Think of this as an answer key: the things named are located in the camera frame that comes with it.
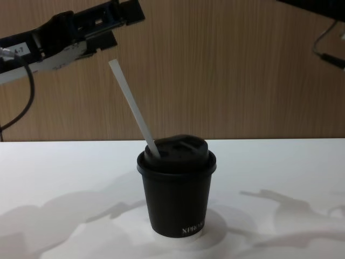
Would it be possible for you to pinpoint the black plastic cup lid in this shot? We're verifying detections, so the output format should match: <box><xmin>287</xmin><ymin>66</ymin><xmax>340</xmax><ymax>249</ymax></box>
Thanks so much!
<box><xmin>136</xmin><ymin>133</ymin><xmax>218</xmax><ymax>176</ymax></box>

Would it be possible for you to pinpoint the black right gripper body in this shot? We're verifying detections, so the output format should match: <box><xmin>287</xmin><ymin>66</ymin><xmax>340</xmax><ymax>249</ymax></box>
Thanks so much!
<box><xmin>276</xmin><ymin>0</ymin><xmax>345</xmax><ymax>21</ymax></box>

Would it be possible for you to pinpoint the black paper cup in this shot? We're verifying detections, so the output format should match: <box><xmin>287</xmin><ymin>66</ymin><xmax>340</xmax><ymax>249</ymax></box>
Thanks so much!
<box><xmin>140</xmin><ymin>168</ymin><xmax>214</xmax><ymax>240</ymax></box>

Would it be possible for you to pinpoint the thin dark right gripper cable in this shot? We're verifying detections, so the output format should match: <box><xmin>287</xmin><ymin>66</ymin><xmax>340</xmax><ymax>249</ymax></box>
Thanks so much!
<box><xmin>312</xmin><ymin>19</ymin><xmax>345</xmax><ymax>70</ymax></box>

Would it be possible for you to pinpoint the thin dark left gripper cable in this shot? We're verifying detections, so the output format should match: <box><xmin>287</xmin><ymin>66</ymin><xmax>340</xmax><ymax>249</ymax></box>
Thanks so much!
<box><xmin>0</xmin><ymin>47</ymin><xmax>36</xmax><ymax>142</ymax></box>

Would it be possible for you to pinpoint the white flat stirrer stick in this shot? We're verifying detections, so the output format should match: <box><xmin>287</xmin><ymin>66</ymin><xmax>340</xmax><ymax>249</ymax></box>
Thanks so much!
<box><xmin>108</xmin><ymin>58</ymin><xmax>163</xmax><ymax>159</ymax></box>

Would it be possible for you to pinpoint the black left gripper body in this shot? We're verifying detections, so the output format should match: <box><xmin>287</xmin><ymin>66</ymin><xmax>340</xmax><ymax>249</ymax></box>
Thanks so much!
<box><xmin>0</xmin><ymin>11</ymin><xmax>87</xmax><ymax>74</ymax></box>

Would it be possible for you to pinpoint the thin dark gripper cable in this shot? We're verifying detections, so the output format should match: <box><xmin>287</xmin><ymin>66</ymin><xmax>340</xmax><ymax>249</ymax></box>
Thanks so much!
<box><xmin>312</xmin><ymin>19</ymin><xmax>345</xmax><ymax>70</ymax></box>
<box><xmin>0</xmin><ymin>47</ymin><xmax>36</xmax><ymax>142</ymax></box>

